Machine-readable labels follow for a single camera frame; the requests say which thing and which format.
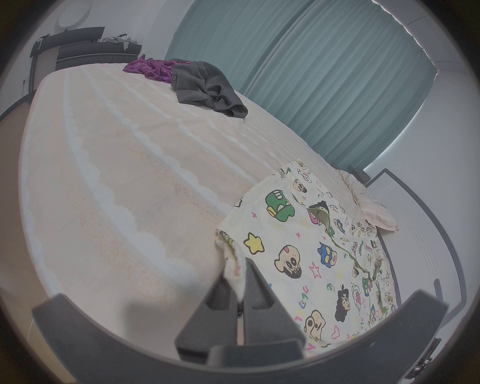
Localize cream pillow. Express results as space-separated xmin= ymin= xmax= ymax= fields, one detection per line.
xmin=339 ymin=169 xmax=400 ymax=233

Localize pile of clothes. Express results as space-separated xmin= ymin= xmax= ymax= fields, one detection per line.
xmin=124 ymin=54 xmax=249 ymax=119

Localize blue-green curtain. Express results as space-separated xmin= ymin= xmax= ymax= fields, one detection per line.
xmin=165 ymin=0 xmax=439 ymax=173

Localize white printed pyjama top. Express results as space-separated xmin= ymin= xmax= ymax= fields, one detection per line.
xmin=215 ymin=159 xmax=398 ymax=351

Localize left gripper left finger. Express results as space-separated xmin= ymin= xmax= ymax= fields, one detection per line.
xmin=175 ymin=275 xmax=241 ymax=364

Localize black chest of drawers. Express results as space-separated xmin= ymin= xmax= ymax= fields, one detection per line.
xmin=29 ymin=26 xmax=143 ymax=92

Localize round white mirror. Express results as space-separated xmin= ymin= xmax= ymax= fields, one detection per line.
xmin=56 ymin=0 xmax=92 ymax=31

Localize bed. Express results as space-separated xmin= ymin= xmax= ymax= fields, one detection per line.
xmin=17 ymin=56 xmax=467 ymax=361

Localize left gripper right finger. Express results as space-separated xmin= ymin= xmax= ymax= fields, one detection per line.
xmin=243 ymin=259 xmax=306 ymax=349

